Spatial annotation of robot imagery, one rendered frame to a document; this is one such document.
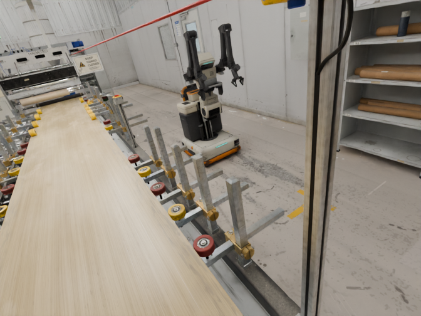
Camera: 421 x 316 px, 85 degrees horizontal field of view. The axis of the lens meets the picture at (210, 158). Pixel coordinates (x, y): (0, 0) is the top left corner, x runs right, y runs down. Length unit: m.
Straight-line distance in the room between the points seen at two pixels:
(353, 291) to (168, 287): 1.35
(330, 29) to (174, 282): 0.78
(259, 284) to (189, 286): 0.32
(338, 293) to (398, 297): 0.33
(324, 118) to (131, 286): 0.77
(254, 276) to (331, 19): 0.91
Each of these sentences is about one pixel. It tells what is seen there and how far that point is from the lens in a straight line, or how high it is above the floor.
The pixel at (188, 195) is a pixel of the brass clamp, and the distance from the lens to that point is 1.31.
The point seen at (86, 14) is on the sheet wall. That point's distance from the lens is 11.90.
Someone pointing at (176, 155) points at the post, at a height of 1.06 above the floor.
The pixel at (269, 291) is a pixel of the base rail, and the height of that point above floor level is 0.70.
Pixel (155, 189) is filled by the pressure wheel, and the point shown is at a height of 0.91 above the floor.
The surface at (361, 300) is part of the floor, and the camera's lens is 1.91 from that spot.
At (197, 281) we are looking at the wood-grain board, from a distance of 0.84.
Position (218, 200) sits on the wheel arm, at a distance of 1.19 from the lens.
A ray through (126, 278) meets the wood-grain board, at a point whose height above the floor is 0.90.
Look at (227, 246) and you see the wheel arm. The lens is 1.01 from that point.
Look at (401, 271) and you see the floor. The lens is 2.12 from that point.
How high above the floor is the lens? 1.59
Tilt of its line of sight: 28 degrees down
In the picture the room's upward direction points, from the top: 11 degrees counter-clockwise
